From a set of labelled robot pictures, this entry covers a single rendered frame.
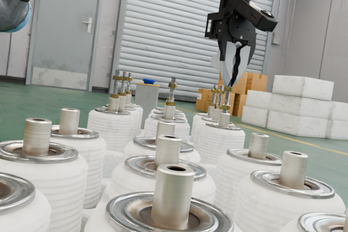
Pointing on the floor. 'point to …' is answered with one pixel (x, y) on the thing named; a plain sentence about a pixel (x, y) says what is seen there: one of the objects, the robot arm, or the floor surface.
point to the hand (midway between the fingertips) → (232, 80)
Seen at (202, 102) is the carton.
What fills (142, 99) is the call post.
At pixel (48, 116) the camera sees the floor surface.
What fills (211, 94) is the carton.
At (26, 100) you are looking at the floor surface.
